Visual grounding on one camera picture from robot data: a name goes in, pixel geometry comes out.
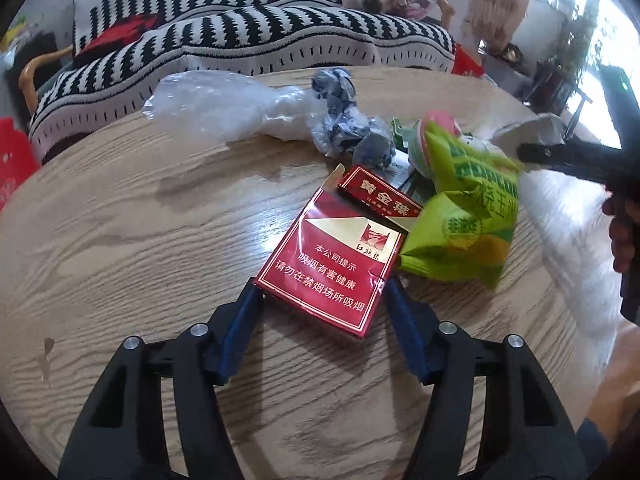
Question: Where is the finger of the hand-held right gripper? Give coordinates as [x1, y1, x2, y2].
[517, 141, 620, 182]

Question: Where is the pink cloth toy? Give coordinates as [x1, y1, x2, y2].
[395, 0, 444, 22]

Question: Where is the green and white packet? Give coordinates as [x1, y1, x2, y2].
[390, 117, 422, 177]

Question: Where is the red cushion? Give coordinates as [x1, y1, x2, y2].
[75, 12, 162, 58]

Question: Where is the small red gold cigarette pack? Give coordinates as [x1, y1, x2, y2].
[336, 164, 426, 233]

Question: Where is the white paper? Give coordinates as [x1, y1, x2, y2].
[492, 112, 567, 161]

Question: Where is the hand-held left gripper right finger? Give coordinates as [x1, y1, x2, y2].
[382, 276, 588, 480]

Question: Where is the potted plant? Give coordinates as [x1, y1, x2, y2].
[545, 0, 602, 111]

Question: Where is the sofa with wooden armrest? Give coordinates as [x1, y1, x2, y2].
[19, 0, 458, 161]

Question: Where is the small red bag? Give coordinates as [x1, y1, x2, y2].
[452, 45, 486, 79]

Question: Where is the dark wooden stool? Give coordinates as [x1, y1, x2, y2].
[530, 60, 572, 112]

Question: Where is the beige curtain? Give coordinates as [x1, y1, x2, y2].
[470, 0, 538, 56]

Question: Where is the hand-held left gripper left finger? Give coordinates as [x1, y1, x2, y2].
[57, 277, 266, 480]

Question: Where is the grey wrapper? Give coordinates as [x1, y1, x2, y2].
[311, 104, 397, 171]
[311, 67, 357, 107]

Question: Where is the black and white striped sofa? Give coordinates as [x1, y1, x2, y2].
[27, 0, 457, 161]

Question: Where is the green snack bag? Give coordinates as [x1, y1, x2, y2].
[399, 120, 526, 288]

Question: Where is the clear plastic bag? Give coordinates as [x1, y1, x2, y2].
[142, 70, 326, 142]

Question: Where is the pink and green wrapper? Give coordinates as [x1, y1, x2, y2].
[407, 112, 467, 177]

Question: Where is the large red cigarette pack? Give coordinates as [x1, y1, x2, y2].
[252, 187, 406, 343]

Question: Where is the person's right hand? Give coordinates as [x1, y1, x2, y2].
[602, 199, 636, 273]

